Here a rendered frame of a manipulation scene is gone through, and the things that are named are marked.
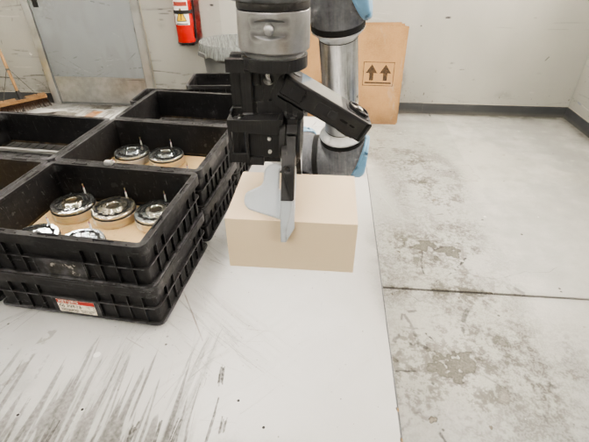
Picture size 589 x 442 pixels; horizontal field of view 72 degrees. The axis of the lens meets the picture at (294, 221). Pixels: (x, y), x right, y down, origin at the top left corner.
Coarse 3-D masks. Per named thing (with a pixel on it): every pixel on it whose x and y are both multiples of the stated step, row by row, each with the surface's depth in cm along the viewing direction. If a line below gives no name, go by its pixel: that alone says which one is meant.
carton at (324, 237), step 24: (240, 192) 54; (312, 192) 54; (336, 192) 54; (240, 216) 50; (264, 216) 50; (312, 216) 50; (336, 216) 50; (240, 240) 51; (264, 240) 51; (288, 240) 50; (312, 240) 50; (336, 240) 50; (240, 264) 53; (264, 264) 53; (288, 264) 52; (312, 264) 52; (336, 264) 52
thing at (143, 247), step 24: (96, 168) 102; (120, 168) 101; (144, 168) 101; (192, 192) 96; (168, 216) 85; (0, 240) 80; (24, 240) 79; (48, 240) 78; (72, 240) 77; (96, 240) 77; (144, 240) 77
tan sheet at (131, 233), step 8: (48, 216) 101; (56, 224) 99; (80, 224) 99; (88, 224) 99; (64, 232) 96; (104, 232) 96; (112, 232) 96; (120, 232) 96; (128, 232) 96; (136, 232) 96; (144, 232) 96; (120, 240) 93; (128, 240) 93; (136, 240) 93
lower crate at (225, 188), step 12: (228, 180) 123; (216, 192) 113; (228, 192) 128; (216, 204) 118; (228, 204) 127; (204, 216) 108; (216, 216) 117; (204, 228) 111; (216, 228) 117; (204, 240) 112
